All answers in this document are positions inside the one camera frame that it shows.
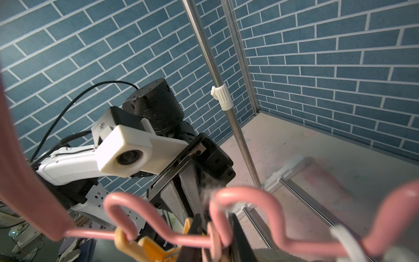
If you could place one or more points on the metal clothes drying rack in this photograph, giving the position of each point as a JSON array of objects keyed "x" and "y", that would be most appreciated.
[{"x": 225, "y": 100}]

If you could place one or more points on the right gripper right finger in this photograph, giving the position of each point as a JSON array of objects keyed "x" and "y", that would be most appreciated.
[{"x": 240, "y": 249}]

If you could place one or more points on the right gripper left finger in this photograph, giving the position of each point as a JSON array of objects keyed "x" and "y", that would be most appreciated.
[{"x": 190, "y": 250}]

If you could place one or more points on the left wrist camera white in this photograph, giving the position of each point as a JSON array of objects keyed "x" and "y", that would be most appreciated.
[{"x": 126, "y": 144}]

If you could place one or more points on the pink clip hanger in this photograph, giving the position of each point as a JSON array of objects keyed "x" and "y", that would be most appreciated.
[{"x": 22, "y": 190}]

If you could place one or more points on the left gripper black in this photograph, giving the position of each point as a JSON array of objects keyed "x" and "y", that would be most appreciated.
[{"x": 201, "y": 165}]

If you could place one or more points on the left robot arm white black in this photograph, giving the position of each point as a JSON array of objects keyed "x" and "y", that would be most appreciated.
[{"x": 72, "y": 175}]

